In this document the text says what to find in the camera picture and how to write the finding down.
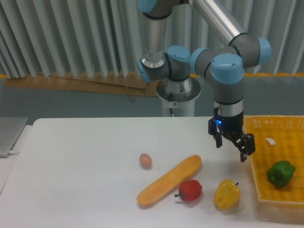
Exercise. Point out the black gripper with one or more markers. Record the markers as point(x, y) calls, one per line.
point(231, 128)

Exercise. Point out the red bell pepper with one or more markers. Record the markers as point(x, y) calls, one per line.
point(189, 190)

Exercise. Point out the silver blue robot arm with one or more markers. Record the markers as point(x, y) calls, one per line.
point(222, 68)

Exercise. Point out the yellow bell pepper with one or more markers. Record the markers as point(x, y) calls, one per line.
point(227, 194)

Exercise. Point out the green bell pepper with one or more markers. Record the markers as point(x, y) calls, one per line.
point(281, 173)

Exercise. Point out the white paper label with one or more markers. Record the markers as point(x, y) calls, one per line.
point(270, 141)

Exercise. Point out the yellow woven basket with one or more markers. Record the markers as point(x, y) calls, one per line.
point(288, 133)

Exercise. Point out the long orange bread loaf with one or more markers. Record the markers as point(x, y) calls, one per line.
point(169, 181)

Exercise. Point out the brown egg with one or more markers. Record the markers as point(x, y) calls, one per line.
point(145, 161)

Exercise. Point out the brown cardboard sheet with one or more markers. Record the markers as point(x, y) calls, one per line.
point(131, 85)

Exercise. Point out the silver laptop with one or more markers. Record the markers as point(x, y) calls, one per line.
point(11, 129)

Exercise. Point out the white laptop charger plug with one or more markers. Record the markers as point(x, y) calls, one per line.
point(13, 153)

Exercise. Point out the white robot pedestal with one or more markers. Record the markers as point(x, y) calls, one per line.
point(178, 97)

